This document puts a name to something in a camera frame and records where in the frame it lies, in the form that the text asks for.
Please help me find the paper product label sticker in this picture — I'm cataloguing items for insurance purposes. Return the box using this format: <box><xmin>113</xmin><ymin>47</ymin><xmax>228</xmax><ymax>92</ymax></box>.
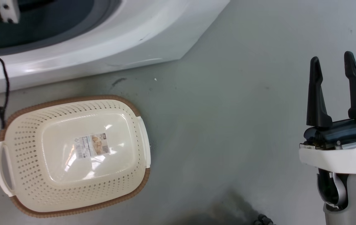
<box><xmin>74</xmin><ymin>133</ymin><xmax>111</xmax><ymax>159</ymax></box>

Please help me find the white front-load washing machine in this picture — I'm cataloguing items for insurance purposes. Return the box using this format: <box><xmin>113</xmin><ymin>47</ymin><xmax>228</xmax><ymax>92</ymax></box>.
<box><xmin>0</xmin><ymin>0</ymin><xmax>230</xmax><ymax>95</ymax></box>

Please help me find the cream laundry basket brown rim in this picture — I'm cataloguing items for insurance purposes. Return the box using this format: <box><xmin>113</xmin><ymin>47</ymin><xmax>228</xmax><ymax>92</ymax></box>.
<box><xmin>0</xmin><ymin>95</ymin><xmax>151</xmax><ymax>218</ymax></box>

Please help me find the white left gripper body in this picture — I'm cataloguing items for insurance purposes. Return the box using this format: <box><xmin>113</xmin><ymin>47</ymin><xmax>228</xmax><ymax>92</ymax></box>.
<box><xmin>0</xmin><ymin>0</ymin><xmax>21</xmax><ymax>24</ymax></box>

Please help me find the grey rubber door gasket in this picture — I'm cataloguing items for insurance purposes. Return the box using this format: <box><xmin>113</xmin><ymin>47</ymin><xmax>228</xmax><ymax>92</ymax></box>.
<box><xmin>0</xmin><ymin>0</ymin><xmax>123</xmax><ymax>57</ymax></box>

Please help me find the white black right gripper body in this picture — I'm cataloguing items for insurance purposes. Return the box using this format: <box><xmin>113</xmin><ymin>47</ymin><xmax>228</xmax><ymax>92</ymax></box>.
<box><xmin>299</xmin><ymin>117</ymin><xmax>356</xmax><ymax>174</ymax></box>

